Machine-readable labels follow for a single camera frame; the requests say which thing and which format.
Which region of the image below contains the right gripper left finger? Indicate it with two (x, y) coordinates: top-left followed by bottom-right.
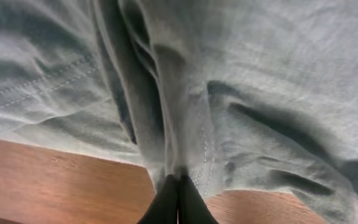
(137, 175), (179, 224)

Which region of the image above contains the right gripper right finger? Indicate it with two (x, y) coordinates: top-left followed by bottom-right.
(178, 175), (218, 224)

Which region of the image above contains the light blue t-shirt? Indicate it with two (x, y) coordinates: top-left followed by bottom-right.
(0, 0), (358, 223)

